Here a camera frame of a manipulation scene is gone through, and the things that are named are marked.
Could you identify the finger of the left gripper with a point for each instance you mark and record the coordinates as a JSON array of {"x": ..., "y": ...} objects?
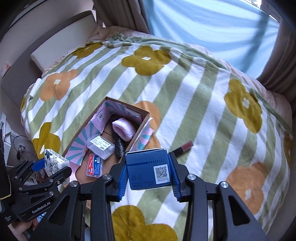
[
  {"x": 26, "y": 168},
  {"x": 54, "y": 180}
]

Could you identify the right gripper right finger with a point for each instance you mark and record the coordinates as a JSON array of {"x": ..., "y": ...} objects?
[{"x": 232, "y": 219}]

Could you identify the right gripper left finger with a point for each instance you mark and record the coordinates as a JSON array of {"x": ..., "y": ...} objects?
[{"x": 65, "y": 219}]

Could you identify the white black patterned tissue pack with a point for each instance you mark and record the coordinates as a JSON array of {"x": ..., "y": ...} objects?
[{"x": 54, "y": 162}]

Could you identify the red blue card case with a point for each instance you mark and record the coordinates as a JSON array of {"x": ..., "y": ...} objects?
[{"x": 94, "y": 166}]

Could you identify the clear plastic swab box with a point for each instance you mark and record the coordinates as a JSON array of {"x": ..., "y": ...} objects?
[{"x": 100, "y": 146}]

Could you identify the black plastic bag roll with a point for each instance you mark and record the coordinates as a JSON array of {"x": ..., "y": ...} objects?
[{"x": 120, "y": 145}]

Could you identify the red black lipstick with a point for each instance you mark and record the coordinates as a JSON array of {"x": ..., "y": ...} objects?
[{"x": 182, "y": 149}]

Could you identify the small blue box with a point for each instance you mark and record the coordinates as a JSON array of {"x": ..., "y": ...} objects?
[{"x": 148, "y": 169}]

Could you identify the pink fluffy sock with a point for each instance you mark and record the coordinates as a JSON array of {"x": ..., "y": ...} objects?
[{"x": 124, "y": 129}]

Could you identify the person's left hand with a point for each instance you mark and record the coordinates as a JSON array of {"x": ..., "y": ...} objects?
[{"x": 18, "y": 228}]

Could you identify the white shelf unit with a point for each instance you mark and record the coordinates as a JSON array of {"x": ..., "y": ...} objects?
[{"x": 6, "y": 137}]

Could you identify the open cardboard box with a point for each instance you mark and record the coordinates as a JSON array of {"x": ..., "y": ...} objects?
[{"x": 100, "y": 123}]

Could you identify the striped floral blanket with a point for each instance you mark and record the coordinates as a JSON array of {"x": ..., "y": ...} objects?
[{"x": 241, "y": 132}]

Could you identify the white bed headboard cushion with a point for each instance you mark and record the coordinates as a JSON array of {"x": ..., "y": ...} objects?
[{"x": 68, "y": 35}]

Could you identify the brown right curtain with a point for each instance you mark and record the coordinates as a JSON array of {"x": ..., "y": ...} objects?
[{"x": 278, "y": 74}]

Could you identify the brown curtain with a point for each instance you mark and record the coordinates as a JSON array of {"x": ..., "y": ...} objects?
[
  {"x": 123, "y": 13},
  {"x": 278, "y": 74}
]

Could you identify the brown left curtain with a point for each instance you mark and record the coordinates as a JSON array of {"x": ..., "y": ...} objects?
[{"x": 123, "y": 13}]

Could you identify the light blue sheer curtain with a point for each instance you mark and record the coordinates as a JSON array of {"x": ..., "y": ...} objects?
[{"x": 234, "y": 31}]

